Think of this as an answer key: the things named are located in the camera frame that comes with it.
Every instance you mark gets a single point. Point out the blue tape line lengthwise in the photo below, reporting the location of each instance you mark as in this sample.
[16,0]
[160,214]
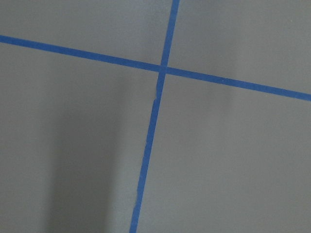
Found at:
[154,115]

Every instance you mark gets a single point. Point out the blue tape line crosswise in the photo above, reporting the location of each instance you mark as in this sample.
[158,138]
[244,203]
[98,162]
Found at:
[154,67]

